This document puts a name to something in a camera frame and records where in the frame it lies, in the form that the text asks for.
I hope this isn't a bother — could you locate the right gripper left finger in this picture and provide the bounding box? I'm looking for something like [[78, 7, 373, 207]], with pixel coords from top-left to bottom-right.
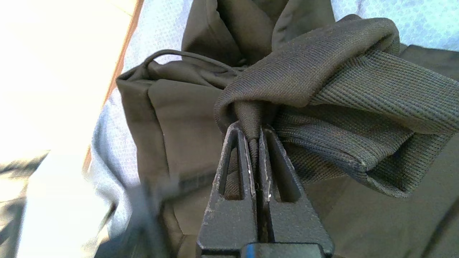
[[196, 121, 259, 257]]

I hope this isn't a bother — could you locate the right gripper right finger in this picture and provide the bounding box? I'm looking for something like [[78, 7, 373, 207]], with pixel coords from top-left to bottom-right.
[[256, 125, 335, 257]]

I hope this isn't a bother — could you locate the black hoodie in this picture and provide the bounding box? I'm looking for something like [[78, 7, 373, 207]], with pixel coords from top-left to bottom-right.
[[95, 0, 459, 258]]

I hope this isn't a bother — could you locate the blue-sheeted bed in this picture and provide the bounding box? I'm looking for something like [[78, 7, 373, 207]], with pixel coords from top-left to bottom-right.
[[14, 0, 459, 258]]

